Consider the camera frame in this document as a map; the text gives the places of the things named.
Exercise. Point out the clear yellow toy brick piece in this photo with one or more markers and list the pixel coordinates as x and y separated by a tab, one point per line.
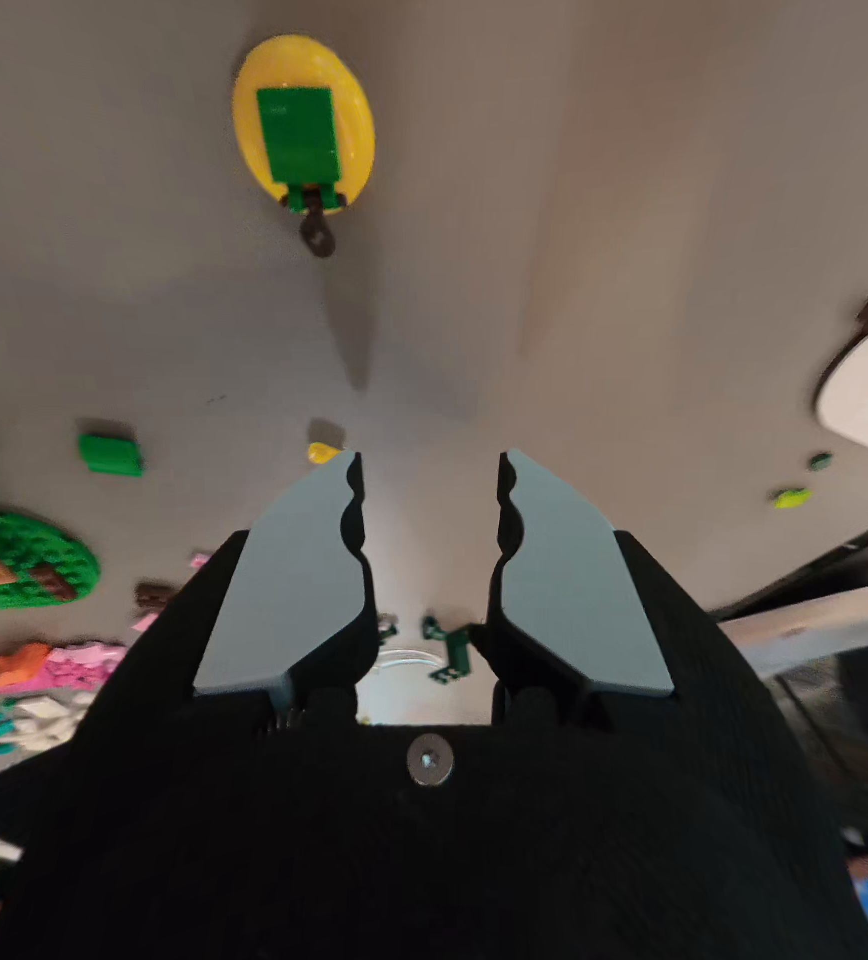
323	452

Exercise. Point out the green round toy brick plate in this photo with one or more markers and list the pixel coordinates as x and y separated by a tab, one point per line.
29	547

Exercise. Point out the pink toy brick piece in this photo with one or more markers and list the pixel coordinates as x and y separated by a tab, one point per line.
200	559
145	622

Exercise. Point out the yellow oval toy brick assembly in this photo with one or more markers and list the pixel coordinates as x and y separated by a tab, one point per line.
351	120

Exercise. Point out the grey metal bar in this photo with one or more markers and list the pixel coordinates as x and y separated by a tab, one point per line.
816	622

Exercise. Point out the grey desk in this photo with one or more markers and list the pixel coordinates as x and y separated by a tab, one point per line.
554	225

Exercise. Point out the pile of colourful toy bricks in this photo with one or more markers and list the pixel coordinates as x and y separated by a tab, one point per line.
66	667

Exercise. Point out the green flat toy brick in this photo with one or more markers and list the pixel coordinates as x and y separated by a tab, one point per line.
110	455

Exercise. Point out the clear round container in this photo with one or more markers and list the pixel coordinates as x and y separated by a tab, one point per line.
404	690

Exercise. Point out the small dark green stud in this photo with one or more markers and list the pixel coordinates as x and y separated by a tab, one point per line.
820	461

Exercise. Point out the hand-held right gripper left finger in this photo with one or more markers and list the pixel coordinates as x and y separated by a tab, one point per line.
291	592

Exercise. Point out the dark green toy brick piece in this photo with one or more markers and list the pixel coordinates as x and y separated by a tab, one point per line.
449	652

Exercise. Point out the lime green toy brick piece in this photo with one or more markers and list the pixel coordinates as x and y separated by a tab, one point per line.
791	497

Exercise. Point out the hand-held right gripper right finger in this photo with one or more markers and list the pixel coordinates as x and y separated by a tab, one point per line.
576	600

